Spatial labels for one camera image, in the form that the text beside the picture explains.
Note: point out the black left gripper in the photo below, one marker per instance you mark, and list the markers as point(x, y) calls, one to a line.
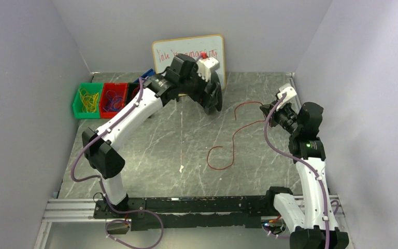
point(209, 91)

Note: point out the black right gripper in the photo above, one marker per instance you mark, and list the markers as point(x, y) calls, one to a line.
point(273, 114)

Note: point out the black perforated cable spool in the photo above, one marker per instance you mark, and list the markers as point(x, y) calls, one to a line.
point(212, 101)

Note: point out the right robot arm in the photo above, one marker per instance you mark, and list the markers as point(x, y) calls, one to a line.
point(315, 226)

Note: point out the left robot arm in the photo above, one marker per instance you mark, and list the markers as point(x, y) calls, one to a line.
point(100, 146)

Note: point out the blue tool behind bins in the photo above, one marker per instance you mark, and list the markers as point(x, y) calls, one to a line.
point(146, 75)

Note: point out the yellow framed whiteboard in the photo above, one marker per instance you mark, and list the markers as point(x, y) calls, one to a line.
point(213, 45)

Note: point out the black storage bin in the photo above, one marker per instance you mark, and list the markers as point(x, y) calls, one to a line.
point(132, 91)

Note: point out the red storage bin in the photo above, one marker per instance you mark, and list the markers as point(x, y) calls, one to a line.
point(112, 99)

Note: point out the green storage bin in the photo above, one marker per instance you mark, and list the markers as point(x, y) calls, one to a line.
point(86, 101)

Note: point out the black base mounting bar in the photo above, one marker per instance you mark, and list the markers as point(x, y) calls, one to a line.
point(192, 212)

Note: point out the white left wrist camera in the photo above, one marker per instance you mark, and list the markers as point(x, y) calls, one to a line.
point(206, 66)

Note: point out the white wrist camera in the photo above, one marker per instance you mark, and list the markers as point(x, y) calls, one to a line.
point(285, 94)
point(206, 66)

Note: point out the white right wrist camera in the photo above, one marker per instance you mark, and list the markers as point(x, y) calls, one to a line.
point(285, 94)

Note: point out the aluminium frame rail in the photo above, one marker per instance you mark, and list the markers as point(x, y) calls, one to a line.
point(81, 211)

